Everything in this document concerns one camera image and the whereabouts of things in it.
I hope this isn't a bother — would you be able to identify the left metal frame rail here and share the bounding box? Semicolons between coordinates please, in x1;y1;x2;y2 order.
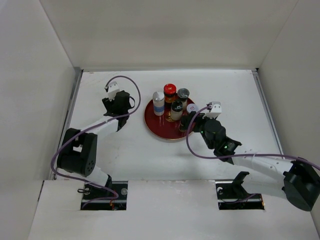
48;66;84;181

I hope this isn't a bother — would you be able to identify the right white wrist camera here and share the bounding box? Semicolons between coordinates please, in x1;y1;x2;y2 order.
204;101;222;120

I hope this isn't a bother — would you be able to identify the white lid spice jar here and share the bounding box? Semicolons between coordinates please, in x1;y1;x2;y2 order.
186;103;199;114

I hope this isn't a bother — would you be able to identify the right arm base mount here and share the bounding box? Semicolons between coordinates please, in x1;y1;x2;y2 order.
215;171;265;211

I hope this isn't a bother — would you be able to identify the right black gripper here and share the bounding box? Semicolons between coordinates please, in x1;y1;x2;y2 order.
182;111;218;150

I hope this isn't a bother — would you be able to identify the metal frame rail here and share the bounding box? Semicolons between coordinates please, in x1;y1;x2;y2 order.
48;66;84;181
251;68;284;154

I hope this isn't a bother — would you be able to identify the black lid pepper shaker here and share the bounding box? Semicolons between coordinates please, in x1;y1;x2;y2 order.
178;123;188;133

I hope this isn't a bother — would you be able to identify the right metal frame rail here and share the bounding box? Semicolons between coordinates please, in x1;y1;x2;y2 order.
251;68;284;154

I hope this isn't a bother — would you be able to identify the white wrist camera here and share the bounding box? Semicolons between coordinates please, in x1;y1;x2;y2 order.
204;101;222;120
104;81;120;101

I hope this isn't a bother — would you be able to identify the red round tray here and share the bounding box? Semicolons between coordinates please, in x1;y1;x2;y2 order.
144;98;193;140

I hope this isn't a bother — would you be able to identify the red lid chili sauce jar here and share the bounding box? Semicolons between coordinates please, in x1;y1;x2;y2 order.
163;83;177;107

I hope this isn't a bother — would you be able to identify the silver lid blue label bottle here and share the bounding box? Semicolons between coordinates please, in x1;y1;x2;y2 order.
152;91;165;116

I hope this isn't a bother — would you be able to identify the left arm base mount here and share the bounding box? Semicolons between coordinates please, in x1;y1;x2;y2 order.
77;181;129;211

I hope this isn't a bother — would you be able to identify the black knob white grinder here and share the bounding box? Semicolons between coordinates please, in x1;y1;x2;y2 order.
170;99;183;121

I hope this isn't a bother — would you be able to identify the clear lid white shaker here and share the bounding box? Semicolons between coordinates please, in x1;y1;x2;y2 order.
177;88;190;105

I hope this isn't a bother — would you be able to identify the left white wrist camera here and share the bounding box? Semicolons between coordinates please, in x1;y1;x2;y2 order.
104;81;120;101

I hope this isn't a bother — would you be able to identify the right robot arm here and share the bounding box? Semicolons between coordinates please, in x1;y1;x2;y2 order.
179;111;320;212

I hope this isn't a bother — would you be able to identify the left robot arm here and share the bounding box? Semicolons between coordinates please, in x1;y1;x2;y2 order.
56;90;134;200

